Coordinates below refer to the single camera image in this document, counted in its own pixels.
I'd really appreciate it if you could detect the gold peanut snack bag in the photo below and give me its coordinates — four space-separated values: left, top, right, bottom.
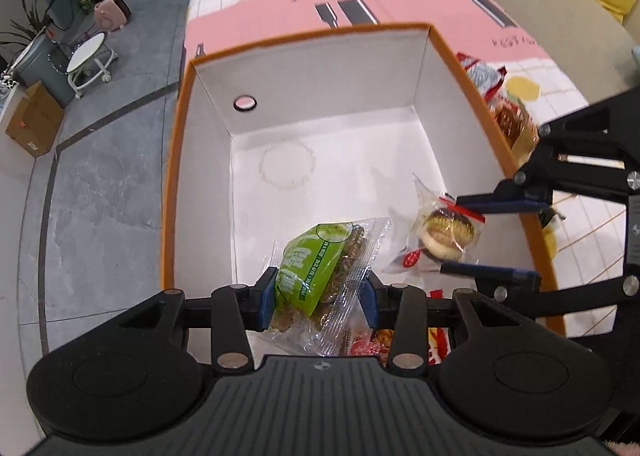
490 95 539 167

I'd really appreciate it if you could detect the clear pastry packet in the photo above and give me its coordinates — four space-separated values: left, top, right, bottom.
383 175 486 274

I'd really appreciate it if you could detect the green nut snack packet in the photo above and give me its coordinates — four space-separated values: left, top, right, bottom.
268 217 390 356

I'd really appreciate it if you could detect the red silver snack bag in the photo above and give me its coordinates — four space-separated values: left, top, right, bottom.
456 52 508 102

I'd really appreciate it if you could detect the red white snack packet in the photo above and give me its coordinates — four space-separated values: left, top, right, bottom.
344 287 461 370

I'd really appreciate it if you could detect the beige sofa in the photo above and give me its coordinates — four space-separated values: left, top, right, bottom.
495 0 639 102

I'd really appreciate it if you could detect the orange cardboard storage box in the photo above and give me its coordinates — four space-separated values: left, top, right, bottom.
160 21 566 337

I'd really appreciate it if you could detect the brown cardboard box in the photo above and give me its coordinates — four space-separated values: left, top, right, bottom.
6 81 64 158

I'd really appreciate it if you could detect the white round rolling stool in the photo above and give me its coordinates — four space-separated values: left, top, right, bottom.
65 32 118 99

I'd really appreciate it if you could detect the grey trash bin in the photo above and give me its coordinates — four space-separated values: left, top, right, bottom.
11 33 75 108

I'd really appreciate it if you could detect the lemon pattern picnic mat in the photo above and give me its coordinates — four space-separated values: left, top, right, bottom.
181 0 622 337

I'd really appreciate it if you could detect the pink small heater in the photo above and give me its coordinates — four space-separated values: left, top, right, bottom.
93 0 131 32

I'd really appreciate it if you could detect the potted spiky plant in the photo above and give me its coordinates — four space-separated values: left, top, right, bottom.
1 0 67 68

